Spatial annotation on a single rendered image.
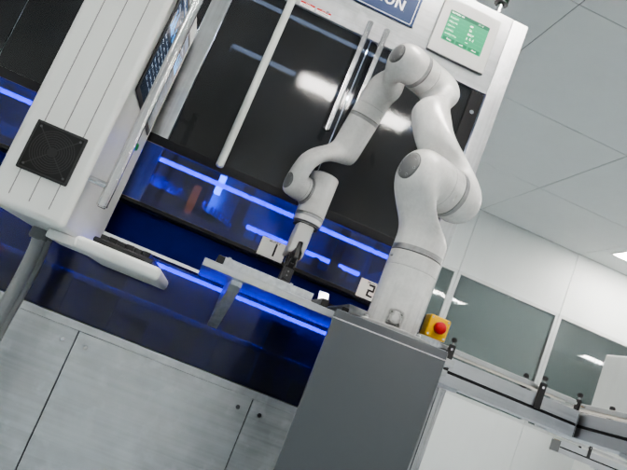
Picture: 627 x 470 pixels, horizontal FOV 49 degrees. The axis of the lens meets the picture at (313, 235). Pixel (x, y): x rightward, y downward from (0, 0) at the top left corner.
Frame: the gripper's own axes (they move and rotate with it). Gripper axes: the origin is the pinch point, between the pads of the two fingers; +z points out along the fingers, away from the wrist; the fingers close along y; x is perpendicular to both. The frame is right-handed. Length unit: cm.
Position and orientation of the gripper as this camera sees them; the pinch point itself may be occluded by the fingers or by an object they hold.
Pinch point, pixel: (285, 275)
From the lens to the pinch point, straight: 193.3
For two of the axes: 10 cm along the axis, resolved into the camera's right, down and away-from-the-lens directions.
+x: 9.1, 3.9, 1.3
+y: 2.0, -1.3, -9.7
